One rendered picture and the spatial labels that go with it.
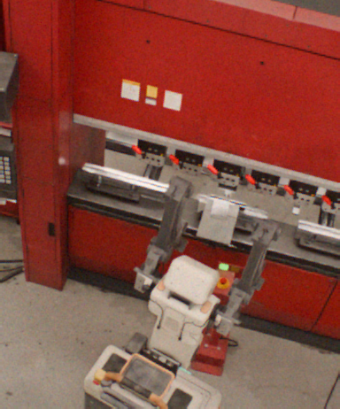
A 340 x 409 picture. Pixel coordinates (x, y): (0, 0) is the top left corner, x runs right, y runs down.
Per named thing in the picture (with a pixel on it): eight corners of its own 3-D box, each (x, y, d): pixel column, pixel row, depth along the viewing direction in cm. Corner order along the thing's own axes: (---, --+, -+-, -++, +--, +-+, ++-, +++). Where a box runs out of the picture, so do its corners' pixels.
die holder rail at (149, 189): (81, 181, 427) (81, 169, 420) (85, 173, 431) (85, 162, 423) (166, 204, 422) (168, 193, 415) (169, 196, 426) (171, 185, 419)
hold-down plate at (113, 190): (87, 189, 423) (87, 187, 421) (89, 183, 426) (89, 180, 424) (138, 204, 420) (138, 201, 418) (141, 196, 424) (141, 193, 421)
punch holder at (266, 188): (246, 190, 395) (251, 169, 382) (249, 178, 400) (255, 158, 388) (274, 197, 394) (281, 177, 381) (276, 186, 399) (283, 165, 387)
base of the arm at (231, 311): (214, 312, 342) (237, 325, 339) (222, 297, 342) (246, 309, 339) (217, 312, 350) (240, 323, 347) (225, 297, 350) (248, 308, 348)
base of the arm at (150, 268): (133, 270, 352) (155, 281, 350) (140, 254, 353) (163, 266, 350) (137, 270, 361) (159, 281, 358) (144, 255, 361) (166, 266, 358)
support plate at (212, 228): (196, 236, 396) (196, 235, 395) (207, 199, 413) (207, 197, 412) (229, 245, 394) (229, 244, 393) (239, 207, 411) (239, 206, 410)
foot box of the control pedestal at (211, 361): (189, 369, 454) (192, 359, 445) (197, 334, 470) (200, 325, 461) (221, 377, 453) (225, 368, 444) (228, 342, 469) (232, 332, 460)
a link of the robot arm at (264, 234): (250, 231, 319) (271, 242, 316) (262, 213, 329) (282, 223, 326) (226, 298, 348) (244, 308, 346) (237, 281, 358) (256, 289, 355)
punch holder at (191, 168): (172, 170, 399) (175, 149, 386) (175, 158, 404) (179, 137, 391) (199, 178, 397) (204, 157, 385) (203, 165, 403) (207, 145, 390)
